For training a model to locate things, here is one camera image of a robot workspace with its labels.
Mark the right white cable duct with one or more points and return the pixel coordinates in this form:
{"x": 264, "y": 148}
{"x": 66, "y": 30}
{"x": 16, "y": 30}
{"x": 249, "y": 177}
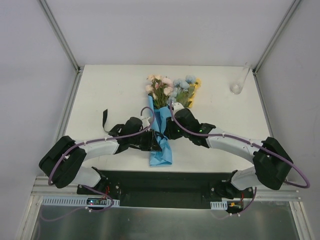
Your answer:
{"x": 219, "y": 205}

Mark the black ribbon gold lettering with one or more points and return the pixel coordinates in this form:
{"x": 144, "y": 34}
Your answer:
{"x": 146, "y": 111}

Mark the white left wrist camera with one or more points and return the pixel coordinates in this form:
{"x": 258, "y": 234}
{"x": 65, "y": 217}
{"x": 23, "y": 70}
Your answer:
{"x": 146, "y": 121}

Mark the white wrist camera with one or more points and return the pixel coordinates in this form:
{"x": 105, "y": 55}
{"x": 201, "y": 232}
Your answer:
{"x": 176, "y": 106}
{"x": 146, "y": 121}

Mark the clear glass vase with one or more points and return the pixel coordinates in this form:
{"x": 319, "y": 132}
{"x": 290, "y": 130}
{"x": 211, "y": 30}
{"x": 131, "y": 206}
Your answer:
{"x": 237, "y": 85}

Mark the right aluminium frame post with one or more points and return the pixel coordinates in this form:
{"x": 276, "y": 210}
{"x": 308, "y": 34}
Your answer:
{"x": 293, "y": 7}

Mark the yellow flower bunch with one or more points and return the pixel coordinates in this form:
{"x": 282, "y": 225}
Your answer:
{"x": 192, "y": 91}

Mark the left aluminium frame post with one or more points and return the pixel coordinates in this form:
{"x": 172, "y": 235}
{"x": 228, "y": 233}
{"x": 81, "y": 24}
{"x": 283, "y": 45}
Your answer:
{"x": 59, "y": 34}

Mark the blue wrapping paper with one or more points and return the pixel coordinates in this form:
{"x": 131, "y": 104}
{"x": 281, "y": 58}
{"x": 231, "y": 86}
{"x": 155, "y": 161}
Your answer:
{"x": 163, "y": 157}

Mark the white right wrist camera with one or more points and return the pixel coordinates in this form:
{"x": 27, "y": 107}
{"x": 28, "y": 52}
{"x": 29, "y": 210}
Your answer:
{"x": 176, "y": 106}

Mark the left aluminium table rail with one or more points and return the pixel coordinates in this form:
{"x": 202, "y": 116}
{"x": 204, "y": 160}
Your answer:
{"x": 69, "y": 105}

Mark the blue flower bunch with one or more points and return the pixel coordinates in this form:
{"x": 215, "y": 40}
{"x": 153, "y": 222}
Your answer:
{"x": 180, "y": 89}

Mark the white cable duct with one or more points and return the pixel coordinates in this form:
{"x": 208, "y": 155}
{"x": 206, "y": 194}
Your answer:
{"x": 79, "y": 201}
{"x": 219, "y": 205}

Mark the aluminium frame post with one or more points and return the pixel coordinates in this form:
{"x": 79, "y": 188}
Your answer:
{"x": 293, "y": 7}
{"x": 59, "y": 34}

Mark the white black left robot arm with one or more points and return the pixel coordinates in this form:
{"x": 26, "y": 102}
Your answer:
{"x": 63, "y": 163}

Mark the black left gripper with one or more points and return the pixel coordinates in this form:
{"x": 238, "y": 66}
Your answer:
{"x": 152, "y": 140}

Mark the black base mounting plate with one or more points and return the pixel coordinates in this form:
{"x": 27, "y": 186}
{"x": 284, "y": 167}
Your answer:
{"x": 153, "y": 189}

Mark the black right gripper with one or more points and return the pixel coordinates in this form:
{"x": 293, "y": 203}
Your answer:
{"x": 169, "y": 128}

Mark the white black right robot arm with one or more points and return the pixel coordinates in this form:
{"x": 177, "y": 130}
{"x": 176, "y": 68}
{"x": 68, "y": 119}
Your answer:
{"x": 268, "y": 169}

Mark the left white cable duct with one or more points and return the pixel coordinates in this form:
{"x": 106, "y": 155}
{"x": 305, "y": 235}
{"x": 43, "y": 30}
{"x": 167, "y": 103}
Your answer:
{"x": 79, "y": 201}

